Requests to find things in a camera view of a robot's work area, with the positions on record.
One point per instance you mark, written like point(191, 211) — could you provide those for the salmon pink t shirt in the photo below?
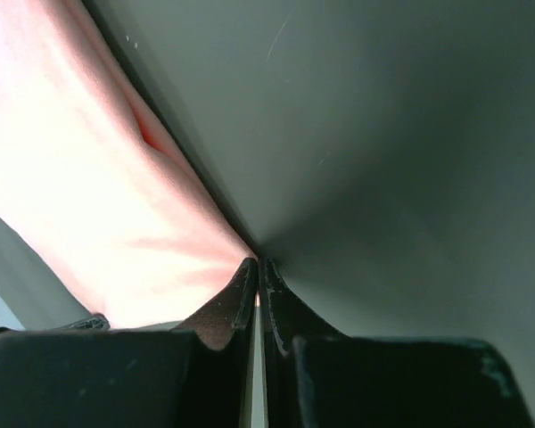
point(93, 182)

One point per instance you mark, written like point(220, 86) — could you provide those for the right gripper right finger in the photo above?
point(317, 376)

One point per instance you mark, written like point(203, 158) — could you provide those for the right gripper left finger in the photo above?
point(197, 374)

